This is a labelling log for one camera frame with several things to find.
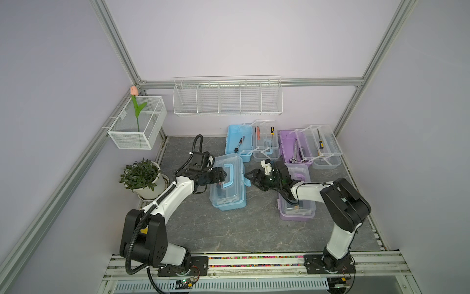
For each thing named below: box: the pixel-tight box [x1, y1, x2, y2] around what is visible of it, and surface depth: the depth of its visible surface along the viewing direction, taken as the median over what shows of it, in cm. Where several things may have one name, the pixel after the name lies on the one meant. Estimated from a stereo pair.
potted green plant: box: [118, 157, 170, 202], surface depth 84 cm
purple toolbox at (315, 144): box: [279, 124, 343, 170], surface depth 108 cm
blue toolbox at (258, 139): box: [225, 119, 281, 163], surface depth 114 cm
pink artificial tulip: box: [130, 85, 148, 133], surface depth 87 cm
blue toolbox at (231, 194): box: [208, 153, 252, 212], surface depth 86 cm
